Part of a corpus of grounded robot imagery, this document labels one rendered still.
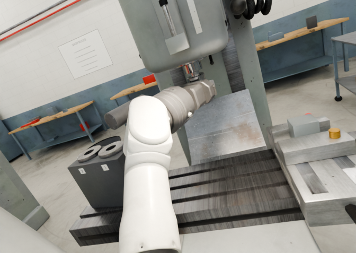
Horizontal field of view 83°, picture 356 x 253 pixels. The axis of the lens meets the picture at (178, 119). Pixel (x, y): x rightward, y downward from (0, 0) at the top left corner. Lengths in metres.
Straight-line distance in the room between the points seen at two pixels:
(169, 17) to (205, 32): 0.08
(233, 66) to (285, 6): 4.11
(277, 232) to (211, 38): 0.50
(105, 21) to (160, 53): 4.86
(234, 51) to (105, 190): 0.73
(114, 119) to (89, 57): 5.21
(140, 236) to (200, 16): 0.38
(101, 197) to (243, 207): 0.47
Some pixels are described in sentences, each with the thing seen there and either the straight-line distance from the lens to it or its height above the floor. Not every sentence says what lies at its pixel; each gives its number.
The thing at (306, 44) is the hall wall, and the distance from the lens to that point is 5.12.
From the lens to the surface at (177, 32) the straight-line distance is 0.41.
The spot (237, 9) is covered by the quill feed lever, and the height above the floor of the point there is 1.37.
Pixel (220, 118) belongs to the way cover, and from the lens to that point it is 0.93.
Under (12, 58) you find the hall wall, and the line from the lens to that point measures 6.94.
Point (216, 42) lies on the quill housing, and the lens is 0.45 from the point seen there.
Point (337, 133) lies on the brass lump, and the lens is 0.59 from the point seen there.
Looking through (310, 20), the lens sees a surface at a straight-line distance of 4.41.
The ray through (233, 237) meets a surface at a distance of 0.64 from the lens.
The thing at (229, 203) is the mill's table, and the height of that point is 0.93.
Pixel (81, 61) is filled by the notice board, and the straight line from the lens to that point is 5.70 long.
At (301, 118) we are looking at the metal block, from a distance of 0.63.
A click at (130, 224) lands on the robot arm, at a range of 0.26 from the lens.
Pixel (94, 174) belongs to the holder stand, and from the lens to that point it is 0.73.
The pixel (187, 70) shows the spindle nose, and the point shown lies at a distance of 0.52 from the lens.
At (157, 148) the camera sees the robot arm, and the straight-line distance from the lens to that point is 0.29.
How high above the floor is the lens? 1.35
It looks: 18 degrees down
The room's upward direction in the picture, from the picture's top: 21 degrees counter-clockwise
